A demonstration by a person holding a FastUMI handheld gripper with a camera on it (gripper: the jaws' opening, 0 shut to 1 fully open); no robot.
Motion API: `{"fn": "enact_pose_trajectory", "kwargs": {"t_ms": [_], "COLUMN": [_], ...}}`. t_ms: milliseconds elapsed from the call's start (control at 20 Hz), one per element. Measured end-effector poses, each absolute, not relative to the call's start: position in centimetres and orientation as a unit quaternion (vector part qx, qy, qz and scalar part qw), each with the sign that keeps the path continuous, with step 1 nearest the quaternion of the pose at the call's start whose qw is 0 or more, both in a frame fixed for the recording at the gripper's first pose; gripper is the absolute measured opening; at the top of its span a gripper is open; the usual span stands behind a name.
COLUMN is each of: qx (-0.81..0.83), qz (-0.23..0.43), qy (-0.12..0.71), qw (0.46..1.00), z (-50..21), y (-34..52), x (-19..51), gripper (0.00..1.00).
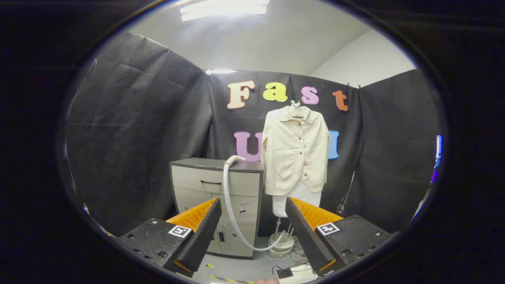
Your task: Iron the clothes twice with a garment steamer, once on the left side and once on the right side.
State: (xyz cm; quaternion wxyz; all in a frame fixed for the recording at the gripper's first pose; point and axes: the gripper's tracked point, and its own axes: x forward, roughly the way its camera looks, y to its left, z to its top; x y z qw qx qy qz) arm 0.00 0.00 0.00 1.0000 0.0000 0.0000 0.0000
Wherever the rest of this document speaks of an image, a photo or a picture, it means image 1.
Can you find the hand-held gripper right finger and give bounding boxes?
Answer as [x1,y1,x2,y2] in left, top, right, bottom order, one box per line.
[285,196,392,277]

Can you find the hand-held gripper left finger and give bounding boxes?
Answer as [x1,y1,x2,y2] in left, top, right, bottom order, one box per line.
[118,197,223,278]

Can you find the cream button-up shirt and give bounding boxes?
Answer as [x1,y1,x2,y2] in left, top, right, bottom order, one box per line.
[260,106,331,196]

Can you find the white clothes hanger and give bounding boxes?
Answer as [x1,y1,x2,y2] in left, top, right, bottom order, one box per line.
[289,100,307,119]

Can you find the dark tripod stand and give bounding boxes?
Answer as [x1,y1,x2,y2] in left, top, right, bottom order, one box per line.
[335,170,356,215]

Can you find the grey cabinet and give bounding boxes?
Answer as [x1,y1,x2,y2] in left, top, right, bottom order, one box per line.
[170,158,265,259]

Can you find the black backdrop cloth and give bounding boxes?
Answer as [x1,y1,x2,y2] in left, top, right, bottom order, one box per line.
[65,32,442,237]

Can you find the ceiling light panel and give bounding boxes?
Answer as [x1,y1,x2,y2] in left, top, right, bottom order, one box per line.
[180,0,271,22]

